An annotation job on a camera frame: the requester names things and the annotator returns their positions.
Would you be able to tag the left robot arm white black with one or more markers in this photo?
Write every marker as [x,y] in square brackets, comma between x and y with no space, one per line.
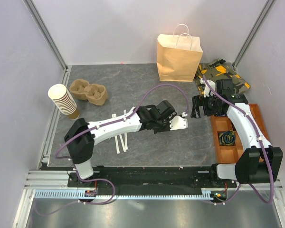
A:
[83,136]

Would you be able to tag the brown paper bag with handles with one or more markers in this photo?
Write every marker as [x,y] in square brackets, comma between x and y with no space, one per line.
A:
[178,56]

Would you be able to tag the grey slotted cable duct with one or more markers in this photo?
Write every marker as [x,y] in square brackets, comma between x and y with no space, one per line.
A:
[83,195]

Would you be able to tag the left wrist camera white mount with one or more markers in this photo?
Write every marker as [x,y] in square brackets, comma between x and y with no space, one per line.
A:
[178,122]

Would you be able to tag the brown pulp cup carrier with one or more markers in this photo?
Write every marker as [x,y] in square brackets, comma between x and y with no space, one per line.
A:
[94,93]

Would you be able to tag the orange wooden compartment tray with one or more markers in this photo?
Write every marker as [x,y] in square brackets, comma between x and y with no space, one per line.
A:
[220,124]

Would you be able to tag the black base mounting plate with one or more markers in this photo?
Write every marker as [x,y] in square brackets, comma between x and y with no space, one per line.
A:
[152,180]

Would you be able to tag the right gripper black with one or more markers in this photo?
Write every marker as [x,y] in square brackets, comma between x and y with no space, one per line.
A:
[198,100]

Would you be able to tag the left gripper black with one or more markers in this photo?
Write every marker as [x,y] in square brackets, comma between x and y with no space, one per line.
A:
[167,128]

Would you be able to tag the blue yellow rolled item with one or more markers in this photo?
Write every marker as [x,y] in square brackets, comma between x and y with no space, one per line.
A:
[227,138]

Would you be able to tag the stack of paper cups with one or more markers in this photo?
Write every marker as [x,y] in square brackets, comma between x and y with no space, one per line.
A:
[63,100]

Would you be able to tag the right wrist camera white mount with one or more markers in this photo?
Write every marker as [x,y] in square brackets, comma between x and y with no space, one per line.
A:
[210,86]

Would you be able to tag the camouflage folded cloth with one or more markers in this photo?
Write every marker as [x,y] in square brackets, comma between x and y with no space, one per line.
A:
[219,69]

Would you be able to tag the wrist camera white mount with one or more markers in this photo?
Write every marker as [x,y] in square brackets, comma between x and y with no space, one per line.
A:
[178,122]
[210,86]

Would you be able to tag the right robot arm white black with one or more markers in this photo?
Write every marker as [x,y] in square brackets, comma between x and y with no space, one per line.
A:
[260,161]

